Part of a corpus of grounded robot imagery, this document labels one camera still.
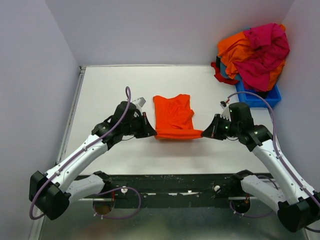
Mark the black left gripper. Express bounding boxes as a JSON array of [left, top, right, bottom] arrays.
[[122, 111, 157, 139]]

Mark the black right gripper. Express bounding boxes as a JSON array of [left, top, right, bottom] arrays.
[[201, 113, 241, 140]]

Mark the bright orange t shirt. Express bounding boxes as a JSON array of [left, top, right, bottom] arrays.
[[153, 94, 202, 141]]

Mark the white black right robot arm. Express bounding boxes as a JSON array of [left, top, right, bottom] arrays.
[[201, 101, 320, 233]]

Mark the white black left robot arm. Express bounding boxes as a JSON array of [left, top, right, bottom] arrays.
[[29, 97, 157, 220]]

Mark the blue plastic bin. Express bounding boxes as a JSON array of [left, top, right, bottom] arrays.
[[235, 81, 282, 108]]

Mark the red t shirt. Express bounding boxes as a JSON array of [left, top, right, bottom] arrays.
[[211, 62, 239, 86]]

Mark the teal blue t shirt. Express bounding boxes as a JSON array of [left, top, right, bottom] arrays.
[[220, 62, 242, 81]]

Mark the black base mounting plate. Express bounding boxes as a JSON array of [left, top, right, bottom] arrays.
[[85, 174, 252, 213]]

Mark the orange t shirt in pile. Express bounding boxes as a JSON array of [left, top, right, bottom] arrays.
[[217, 31, 286, 89]]

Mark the magenta t shirt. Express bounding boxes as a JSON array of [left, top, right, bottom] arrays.
[[233, 23, 290, 92]]

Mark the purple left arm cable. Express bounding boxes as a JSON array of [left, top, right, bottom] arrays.
[[29, 86, 143, 221]]

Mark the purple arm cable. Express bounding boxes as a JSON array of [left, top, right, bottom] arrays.
[[224, 90, 320, 231], [29, 86, 143, 221]]

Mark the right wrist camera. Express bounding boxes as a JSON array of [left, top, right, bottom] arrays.
[[220, 99, 231, 121]]

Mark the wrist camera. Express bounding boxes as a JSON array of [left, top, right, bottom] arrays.
[[132, 97, 146, 108], [220, 99, 231, 121]]

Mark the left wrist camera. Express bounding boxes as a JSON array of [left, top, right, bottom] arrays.
[[132, 97, 146, 108]]

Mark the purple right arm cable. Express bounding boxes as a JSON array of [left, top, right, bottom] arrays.
[[224, 90, 320, 231]]

